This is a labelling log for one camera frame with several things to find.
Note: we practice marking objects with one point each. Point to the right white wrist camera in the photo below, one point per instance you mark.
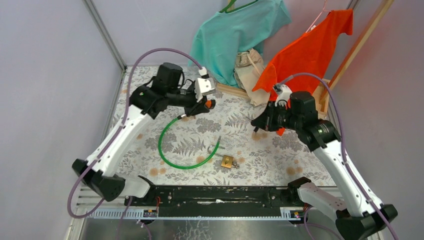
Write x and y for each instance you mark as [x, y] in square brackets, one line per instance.
[283, 95]

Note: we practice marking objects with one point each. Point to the teal t-shirt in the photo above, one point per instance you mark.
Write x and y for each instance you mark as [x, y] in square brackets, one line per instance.
[220, 38]

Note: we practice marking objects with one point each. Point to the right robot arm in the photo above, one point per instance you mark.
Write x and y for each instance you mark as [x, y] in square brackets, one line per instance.
[360, 213]

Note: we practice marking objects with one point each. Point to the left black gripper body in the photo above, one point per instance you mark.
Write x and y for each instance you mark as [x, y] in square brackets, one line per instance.
[186, 98]

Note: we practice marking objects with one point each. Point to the orange t-shirt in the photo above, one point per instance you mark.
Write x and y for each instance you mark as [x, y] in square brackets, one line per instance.
[310, 53]

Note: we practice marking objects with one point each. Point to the pink hanger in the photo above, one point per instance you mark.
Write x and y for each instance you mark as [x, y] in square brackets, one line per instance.
[315, 21]

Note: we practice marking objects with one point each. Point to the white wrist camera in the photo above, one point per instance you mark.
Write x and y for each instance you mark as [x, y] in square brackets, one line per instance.
[204, 85]
[283, 95]

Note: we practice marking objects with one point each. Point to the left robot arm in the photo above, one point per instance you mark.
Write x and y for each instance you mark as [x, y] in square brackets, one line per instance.
[99, 170]

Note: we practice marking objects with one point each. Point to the aluminium frame profile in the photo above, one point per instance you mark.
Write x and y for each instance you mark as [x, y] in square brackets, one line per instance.
[101, 27]

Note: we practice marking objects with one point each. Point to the beige cloth bag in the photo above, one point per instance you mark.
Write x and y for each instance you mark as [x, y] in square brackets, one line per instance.
[249, 66]

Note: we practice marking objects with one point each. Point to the orange black padlock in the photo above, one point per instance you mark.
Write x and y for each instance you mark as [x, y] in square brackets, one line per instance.
[210, 104]

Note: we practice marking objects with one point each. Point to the wooden clothes rack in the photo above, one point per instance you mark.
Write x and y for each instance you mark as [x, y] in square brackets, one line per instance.
[368, 23]

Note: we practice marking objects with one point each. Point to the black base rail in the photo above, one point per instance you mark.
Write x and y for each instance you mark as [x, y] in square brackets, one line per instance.
[219, 202]

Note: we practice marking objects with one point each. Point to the green hanger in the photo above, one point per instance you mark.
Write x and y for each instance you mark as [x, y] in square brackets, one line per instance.
[231, 6]

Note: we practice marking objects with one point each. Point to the floral table cloth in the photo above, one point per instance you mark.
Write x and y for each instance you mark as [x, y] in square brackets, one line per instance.
[176, 153]

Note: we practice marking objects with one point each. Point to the brass padlock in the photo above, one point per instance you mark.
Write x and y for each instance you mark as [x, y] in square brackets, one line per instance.
[226, 160]

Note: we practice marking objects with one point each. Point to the small silver keys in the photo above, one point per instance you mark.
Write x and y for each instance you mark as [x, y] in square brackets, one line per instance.
[235, 165]

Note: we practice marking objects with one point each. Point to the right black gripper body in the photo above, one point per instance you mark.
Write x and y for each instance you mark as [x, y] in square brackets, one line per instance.
[278, 117]

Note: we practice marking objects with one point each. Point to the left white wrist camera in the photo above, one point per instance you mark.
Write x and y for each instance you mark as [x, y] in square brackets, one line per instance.
[204, 85]

